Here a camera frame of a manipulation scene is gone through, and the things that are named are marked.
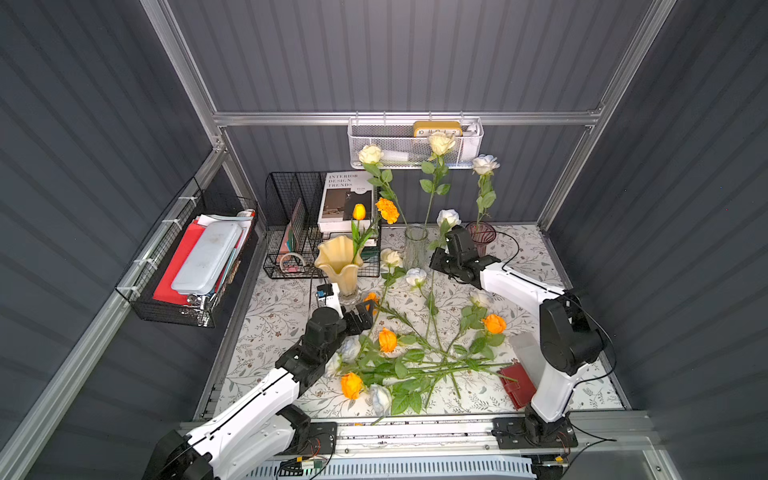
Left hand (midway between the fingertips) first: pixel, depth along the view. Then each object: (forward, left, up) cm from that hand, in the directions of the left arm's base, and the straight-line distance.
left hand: (360, 306), depth 79 cm
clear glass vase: (+26, -17, 0) cm, 31 cm away
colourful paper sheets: (+34, +26, -6) cm, 43 cm away
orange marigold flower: (+18, -8, +18) cm, 27 cm away
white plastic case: (+2, +35, +15) cm, 39 cm away
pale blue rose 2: (-7, +4, -11) cm, 13 cm away
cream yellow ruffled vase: (+17, +9, +1) cm, 19 cm away
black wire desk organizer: (+50, +32, 0) cm, 60 cm away
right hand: (+20, -24, -2) cm, 31 cm away
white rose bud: (+26, -8, -12) cm, 29 cm away
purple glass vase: (+25, -37, +2) cm, 45 cm away
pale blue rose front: (-20, -6, -12) cm, 24 cm away
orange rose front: (-16, +3, -13) cm, 21 cm away
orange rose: (-5, -7, -11) cm, 14 cm away
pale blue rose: (+28, -26, +5) cm, 39 cm away
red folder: (-4, +42, +14) cm, 45 cm away
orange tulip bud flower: (+18, +1, +8) cm, 20 cm away
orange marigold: (+11, -2, -14) cm, 18 cm away
